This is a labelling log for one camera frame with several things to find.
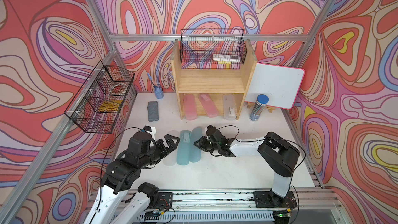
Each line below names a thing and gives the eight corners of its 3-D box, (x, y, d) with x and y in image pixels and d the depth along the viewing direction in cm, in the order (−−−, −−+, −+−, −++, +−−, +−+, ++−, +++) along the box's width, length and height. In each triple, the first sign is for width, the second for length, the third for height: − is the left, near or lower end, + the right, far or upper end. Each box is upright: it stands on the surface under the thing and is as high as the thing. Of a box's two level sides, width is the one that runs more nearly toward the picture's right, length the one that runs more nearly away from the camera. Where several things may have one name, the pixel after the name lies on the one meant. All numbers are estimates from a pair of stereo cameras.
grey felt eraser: (148, 121, 105) (147, 119, 102) (148, 104, 115) (147, 101, 113) (159, 119, 106) (158, 117, 104) (158, 102, 116) (157, 100, 114)
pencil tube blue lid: (248, 119, 106) (257, 101, 91) (251, 112, 110) (259, 93, 95) (258, 122, 104) (267, 104, 89) (259, 115, 108) (269, 95, 94)
